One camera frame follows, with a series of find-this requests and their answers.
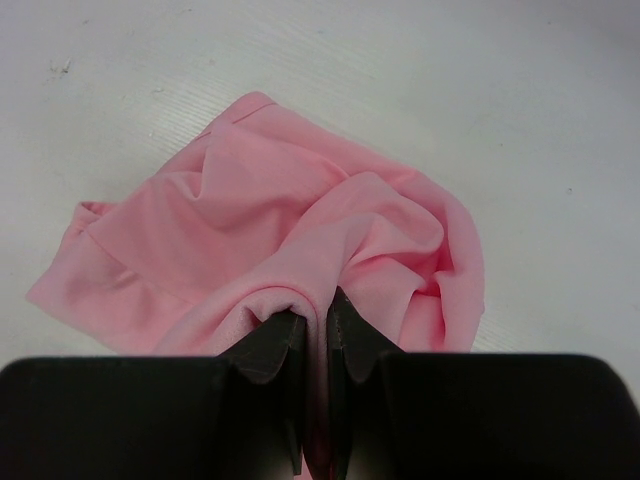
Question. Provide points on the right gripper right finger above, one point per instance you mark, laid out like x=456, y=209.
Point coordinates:
x=359, y=423

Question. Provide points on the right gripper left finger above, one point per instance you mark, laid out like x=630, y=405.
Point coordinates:
x=260, y=422

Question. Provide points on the pink t shirt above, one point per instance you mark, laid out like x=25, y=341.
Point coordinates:
x=263, y=212

